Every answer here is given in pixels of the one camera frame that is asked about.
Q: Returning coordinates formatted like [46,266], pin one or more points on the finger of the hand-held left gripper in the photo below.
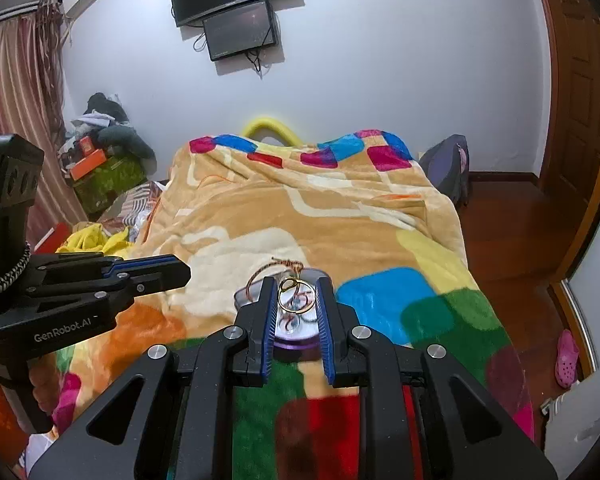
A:
[160,282]
[155,261]

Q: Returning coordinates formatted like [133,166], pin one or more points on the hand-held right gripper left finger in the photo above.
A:
[267,330]

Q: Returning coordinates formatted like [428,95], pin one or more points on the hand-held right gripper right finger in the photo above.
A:
[325,330]

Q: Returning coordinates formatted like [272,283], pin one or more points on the purple heart-shaped box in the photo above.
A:
[300,346]

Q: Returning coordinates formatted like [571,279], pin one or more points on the white patterned cloth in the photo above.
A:
[140,222]

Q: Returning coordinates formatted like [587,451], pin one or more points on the striped bedding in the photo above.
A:
[130,205]

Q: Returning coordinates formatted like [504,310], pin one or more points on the red flat object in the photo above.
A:
[55,235]

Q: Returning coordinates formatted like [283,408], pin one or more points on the yellow printed blanket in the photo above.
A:
[87,240]

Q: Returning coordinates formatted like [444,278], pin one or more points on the orange box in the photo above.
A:
[87,164]

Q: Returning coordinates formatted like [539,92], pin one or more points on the small red box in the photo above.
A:
[86,146]

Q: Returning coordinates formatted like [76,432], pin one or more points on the striped brown curtain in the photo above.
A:
[15,85]

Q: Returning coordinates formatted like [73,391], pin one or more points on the colourful checked blanket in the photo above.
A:
[330,210]

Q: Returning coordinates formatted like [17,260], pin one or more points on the pile of clothes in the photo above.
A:
[102,107]

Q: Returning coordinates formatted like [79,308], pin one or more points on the yellow foam tube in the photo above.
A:
[265,124]

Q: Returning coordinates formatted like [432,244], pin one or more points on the grey backpack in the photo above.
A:
[445,165]

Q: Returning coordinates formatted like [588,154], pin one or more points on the pink slipper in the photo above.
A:
[566,357]

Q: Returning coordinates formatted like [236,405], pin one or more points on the brown wooden door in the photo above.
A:
[575,110]

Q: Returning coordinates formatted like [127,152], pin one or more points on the small black wall monitor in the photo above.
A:
[240,30]

